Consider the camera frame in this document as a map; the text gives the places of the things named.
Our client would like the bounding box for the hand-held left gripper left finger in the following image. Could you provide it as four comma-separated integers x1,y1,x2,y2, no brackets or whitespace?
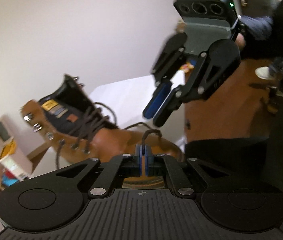
56,144,145,200

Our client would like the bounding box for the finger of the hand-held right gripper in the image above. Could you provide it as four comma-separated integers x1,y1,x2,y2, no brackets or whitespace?
143,47,185,119
153,52,234,127

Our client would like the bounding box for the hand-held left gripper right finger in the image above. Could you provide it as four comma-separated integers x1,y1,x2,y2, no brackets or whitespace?
145,144,228,200

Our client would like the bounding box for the tan leather boot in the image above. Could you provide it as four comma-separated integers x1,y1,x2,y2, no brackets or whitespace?
20,74,184,188

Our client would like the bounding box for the dark brown shoelace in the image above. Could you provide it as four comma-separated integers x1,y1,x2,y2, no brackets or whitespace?
55,102,162,170

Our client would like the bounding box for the person's right forearm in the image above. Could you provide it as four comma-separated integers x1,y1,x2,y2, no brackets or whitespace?
240,15,275,42

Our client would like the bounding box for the person's right hand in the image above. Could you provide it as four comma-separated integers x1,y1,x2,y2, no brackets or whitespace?
235,33,246,49

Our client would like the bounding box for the colourful packet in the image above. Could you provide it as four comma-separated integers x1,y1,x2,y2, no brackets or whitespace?
179,58,197,73

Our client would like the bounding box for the white trash bin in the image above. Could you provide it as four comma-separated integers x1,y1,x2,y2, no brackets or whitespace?
0,115,33,180

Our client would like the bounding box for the blue dustpan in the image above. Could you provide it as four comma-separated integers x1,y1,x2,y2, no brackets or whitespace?
2,176,20,187

